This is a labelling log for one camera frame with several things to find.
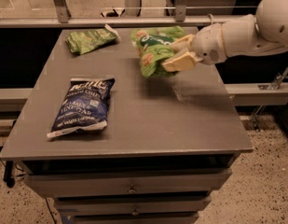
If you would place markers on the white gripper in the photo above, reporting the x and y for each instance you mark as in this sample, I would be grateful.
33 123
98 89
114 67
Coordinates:
208 45

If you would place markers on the green rice chip bag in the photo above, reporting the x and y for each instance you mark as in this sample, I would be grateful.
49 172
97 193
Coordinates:
153 46

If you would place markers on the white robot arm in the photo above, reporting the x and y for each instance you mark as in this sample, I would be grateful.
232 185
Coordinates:
261 34

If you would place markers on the green snack bag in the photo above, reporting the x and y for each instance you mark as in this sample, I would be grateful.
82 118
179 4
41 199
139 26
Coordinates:
90 40

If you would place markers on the blue kettle chip bag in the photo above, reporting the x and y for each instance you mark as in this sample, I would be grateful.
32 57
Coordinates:
84 107

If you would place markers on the grey drawer cabinet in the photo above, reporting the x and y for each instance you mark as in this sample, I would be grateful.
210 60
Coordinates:
169 142

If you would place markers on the metal railing frame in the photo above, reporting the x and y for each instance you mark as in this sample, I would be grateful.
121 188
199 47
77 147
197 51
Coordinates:
120 13

